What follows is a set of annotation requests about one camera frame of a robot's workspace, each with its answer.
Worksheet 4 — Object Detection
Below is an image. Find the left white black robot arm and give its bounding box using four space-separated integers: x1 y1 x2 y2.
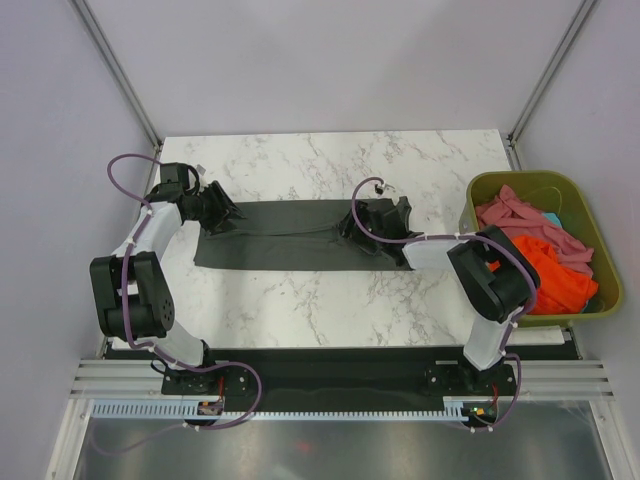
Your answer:
89 181 243 393

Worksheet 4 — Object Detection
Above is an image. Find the left aluminium frame post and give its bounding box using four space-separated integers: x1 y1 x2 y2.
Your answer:
67 0 165 150

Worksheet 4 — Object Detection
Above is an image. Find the olive green plastic bin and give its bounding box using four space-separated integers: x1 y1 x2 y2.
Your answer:
459 171 623 328

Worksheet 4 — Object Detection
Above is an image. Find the white slotted cable duct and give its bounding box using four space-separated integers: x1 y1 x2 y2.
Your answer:
91 397 497 422

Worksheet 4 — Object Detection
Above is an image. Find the aluminium front rail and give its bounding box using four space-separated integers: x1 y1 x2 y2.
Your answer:
71 360 614 401

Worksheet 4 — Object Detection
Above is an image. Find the pink t shirt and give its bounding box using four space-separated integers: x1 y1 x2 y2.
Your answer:
474 185 594 277

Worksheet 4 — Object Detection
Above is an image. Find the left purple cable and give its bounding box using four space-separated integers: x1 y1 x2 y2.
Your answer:
92 153 266 456

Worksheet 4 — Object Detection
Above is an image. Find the orange t shirt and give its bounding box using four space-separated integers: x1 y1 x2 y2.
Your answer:
512 235 599 315

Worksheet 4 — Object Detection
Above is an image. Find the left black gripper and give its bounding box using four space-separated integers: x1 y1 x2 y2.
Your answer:
186 182 247 237

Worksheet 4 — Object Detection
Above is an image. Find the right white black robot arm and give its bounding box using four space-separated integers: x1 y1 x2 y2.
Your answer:
338 197 540 394

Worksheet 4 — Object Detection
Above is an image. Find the teal cloth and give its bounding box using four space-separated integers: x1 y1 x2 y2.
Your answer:
542 212 562 228

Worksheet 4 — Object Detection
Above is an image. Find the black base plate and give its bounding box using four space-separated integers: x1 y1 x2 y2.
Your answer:
161 347 516 411

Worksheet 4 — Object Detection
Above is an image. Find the dark grey t shirt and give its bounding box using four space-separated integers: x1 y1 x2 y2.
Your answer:
194 200 410 272

